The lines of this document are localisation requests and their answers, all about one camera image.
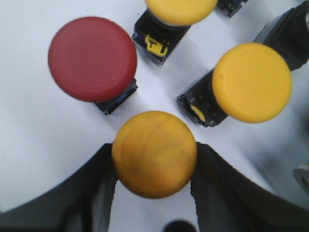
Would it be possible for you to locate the yellow mushroom push button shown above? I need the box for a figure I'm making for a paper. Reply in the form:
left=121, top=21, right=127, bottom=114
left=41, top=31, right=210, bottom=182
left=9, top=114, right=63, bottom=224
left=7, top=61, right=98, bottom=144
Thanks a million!
left=132, top=0, right=218, bottom=64
left=177, top=43, right=293, bottom=127
left=112, top=111, right=197, bottom=199

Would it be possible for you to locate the red mushroom push button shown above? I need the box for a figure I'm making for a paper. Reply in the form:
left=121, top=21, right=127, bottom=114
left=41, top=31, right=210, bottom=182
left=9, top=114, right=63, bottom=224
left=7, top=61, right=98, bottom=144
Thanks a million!
left=48, top=16, right=138, bottom=115

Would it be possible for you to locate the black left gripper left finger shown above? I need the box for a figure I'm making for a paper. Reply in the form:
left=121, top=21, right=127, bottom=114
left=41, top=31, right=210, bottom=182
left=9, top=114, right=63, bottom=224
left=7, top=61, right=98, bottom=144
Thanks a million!
left=0, top=144, right=117, bottom=232

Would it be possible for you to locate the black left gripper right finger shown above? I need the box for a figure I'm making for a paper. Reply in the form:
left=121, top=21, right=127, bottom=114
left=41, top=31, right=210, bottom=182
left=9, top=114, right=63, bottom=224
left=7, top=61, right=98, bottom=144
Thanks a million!
left=191, top=143, right=309, bottom=232

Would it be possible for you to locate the black switch block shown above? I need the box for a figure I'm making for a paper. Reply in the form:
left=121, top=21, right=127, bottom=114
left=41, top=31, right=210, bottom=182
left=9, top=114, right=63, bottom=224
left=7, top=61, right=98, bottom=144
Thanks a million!
left=217, top=0, right=248, bottom=18
left=254, top=0, right=309, bottom=71

